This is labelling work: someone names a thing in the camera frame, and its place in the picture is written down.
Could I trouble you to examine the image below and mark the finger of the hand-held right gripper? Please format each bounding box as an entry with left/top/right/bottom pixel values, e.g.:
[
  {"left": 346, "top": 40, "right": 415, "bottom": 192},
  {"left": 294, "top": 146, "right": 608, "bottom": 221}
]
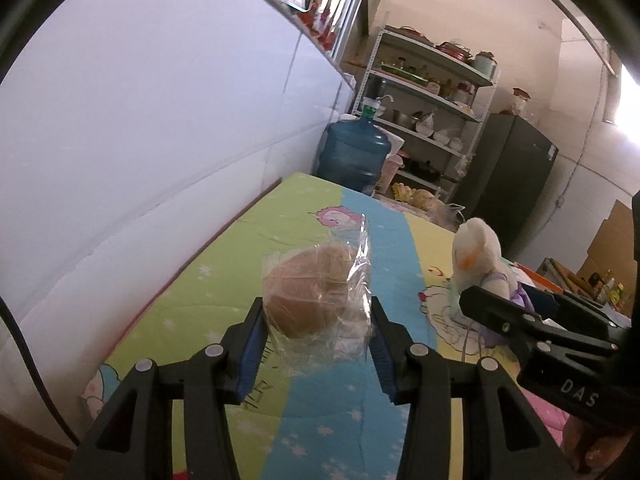
[
  {"left": 522, "top": 291, "right": 629, "bottom": 343},
  {"left": 459, "top": 285, "right": 619, "bottom": 362}
]

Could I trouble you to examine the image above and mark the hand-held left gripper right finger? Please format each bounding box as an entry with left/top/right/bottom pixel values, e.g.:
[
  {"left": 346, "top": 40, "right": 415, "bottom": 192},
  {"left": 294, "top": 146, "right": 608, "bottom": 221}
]
[{"left": 369, "top": 297, "right": 562, "bottom": 480}]

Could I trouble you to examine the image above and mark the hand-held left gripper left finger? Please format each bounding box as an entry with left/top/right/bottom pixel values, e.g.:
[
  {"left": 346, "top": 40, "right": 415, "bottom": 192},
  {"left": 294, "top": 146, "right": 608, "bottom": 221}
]
[{"left": 72, "top": 297, "right": 267, "bottom": 480}]

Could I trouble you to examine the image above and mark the orange shallow cardboard box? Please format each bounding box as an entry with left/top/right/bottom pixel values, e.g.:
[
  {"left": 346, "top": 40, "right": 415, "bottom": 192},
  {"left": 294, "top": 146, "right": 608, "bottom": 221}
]
[{"left": 510, "top": 260, "right": 568, "bottom": 293}]

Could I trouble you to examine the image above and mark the white teddy bear purple dress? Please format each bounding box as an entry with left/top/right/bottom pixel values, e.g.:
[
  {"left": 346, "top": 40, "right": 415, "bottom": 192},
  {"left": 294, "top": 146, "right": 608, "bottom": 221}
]
[{"left": 447, "top": 217, "right": 531, "bottom": 348}]

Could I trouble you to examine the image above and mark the bun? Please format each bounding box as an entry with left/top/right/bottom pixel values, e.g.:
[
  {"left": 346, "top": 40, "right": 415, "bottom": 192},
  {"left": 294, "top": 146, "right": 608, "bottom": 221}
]
[{"left": 262, "top": 215, "right": 376, "bottom": 376}]

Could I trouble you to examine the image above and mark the person's right hand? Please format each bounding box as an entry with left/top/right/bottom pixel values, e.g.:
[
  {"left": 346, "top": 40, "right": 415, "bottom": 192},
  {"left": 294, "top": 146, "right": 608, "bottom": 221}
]
[{"left": 560, "top": 412, "right": 633, "bottom": 480}]

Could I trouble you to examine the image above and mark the kitchen counter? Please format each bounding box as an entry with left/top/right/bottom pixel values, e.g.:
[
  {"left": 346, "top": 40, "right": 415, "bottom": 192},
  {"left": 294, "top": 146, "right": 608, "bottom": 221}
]
[{"left": 542, "top": 257, "right": 631, "bottom": 311}]

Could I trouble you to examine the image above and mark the row of condiment bottles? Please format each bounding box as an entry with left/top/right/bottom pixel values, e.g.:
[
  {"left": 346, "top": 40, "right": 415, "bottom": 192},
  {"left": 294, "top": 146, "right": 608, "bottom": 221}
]
[{"left": 587, "top": 270, "right": 628, "bottom": 306}]

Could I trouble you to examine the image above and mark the colourful striped cartoon blanket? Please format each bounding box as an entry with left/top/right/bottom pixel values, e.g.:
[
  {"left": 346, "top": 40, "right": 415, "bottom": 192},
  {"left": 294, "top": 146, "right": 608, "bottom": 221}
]
[{"left": 80, "top": 172, "right": 581, "bottom": 480}]

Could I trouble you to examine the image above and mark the cardboard sheet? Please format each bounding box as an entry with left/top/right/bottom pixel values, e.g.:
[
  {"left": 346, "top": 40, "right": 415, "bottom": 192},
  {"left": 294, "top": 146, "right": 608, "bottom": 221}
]
[{"left": 575, "top": 200, "right": 638, "bottom": 301}]

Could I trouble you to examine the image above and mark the dark refrigerator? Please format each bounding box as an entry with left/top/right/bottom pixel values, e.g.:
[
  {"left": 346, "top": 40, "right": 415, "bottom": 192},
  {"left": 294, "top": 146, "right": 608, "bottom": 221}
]
[{"left": 452, "top": 112, "right": 560, "bottom": 266}]

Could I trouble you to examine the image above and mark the white plastic bag of food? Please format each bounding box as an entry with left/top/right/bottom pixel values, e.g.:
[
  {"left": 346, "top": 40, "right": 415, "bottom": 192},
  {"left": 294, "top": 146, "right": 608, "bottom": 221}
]
[{"left": 392, "top": 182, "right": 466, "bottom": 231}]

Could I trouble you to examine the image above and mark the black frying pan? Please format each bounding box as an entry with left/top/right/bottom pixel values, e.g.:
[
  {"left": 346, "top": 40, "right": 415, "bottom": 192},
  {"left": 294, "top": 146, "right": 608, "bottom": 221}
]
[{"left": 405, "top": 160, "right": 443, "bottom": 183}]

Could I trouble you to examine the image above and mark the pink white plastic container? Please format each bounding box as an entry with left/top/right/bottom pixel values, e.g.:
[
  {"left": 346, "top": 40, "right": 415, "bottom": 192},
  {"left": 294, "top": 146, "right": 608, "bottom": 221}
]
[{"left": 377, "top": 152, "right": 403, "bottom": 196}]

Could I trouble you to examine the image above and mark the blue water jug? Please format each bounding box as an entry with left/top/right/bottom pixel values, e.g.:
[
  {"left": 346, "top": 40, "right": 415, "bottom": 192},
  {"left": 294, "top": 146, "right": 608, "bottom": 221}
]
[{"left": 316, "top": 119, "right": 392, "bottom": 196}]

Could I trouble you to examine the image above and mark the small high window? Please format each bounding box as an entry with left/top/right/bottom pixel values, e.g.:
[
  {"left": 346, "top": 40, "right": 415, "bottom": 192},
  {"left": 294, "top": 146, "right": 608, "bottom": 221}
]
[{"left": 602, "top": 50, "right": 640, "bottom": 131}]

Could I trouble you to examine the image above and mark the metal shelf rack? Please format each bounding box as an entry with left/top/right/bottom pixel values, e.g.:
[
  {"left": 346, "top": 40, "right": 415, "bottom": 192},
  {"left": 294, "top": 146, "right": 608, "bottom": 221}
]
[{"left": 350, "top": 25, "right": 501, "bottom": 206}]

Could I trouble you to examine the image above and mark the row of glass jars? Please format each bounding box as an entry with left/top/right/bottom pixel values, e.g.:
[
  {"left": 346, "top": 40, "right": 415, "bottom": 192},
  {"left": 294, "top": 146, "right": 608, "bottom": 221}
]
[{"left": 395, "top": 55, "right": 476, "bottom": 106}]

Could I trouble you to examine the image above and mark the water jug pump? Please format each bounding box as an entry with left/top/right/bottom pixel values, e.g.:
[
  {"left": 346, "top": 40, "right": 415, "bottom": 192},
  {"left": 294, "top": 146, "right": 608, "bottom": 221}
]
[{"left": 361, "top": 94, "right": 396, "bottom": 121}]

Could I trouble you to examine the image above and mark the mint enamel canister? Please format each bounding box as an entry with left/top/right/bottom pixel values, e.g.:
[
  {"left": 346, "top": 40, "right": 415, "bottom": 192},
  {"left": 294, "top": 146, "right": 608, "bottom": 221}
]
[{"left": 472, "top": 51, "right": 498, "bottom": 78}]

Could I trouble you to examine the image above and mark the green tray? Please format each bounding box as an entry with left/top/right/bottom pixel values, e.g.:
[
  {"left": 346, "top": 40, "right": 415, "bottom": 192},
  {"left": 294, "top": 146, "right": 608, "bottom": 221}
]
[{"left": 380, "top": 62, "right": 431, "bottom": 86}]

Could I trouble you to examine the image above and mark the red lidded pot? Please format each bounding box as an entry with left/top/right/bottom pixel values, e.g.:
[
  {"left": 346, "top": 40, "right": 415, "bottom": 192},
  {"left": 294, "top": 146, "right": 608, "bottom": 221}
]
[{"left": 435, "top": 40, "right": 473, "bottom": 63}]

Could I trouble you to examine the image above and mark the curved metal pipe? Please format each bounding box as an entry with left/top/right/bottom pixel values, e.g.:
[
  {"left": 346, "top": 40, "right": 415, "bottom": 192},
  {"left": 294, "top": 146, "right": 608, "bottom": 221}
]
[{"left": 545, "top": 0, "right": 617, "bottom": 72}]

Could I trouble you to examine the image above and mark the black cable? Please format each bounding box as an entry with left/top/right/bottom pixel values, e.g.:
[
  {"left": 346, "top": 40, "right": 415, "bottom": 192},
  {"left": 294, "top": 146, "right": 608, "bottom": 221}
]
[{"left": 0, "top": 295, "right": 82, "bottom": 447}]

